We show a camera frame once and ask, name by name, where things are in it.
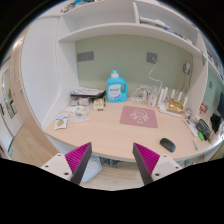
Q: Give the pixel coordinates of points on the black computer mouse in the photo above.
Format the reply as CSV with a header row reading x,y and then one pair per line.
x,y
168,144

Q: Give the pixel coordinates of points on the blue detergent bottle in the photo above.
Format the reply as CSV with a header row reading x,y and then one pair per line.
x,y
116,88

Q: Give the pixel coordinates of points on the black pouch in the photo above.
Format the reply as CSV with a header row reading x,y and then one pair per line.
x,y
202,127

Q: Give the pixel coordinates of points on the white wifi router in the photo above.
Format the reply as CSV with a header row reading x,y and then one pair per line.
x,y
163,102

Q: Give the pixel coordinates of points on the green marker pen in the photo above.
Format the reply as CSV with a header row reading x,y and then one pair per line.
x,y
195,143

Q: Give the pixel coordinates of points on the small yellow box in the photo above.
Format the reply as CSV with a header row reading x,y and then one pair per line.
x,y
99,104

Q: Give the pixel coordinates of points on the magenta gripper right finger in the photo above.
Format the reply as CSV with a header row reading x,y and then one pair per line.
x,y
146,160

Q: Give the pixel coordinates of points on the grey wall socket plate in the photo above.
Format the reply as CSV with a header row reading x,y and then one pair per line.
x,y
85,56

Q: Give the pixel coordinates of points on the golden foil bag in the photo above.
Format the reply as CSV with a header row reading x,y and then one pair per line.
x,y
175,106

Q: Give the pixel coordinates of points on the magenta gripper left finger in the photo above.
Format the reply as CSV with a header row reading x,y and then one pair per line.
x,y
77,160

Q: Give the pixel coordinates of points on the pink mouse pad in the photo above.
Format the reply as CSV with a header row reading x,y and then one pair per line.
x,y
136,116

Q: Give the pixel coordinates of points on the grey wall outlet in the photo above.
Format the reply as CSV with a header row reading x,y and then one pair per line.
x,y
151,57

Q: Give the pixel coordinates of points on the white wall shelf unit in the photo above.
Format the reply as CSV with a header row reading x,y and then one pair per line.
x,y
170,35

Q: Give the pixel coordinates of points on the yellow white packet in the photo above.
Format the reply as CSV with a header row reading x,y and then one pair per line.
x,y
61,121

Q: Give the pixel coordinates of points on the white power strip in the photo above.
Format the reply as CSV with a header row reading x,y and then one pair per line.
x,y
138,99

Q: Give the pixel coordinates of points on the clear plastic bag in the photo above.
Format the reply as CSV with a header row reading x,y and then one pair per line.
x,y
78,114

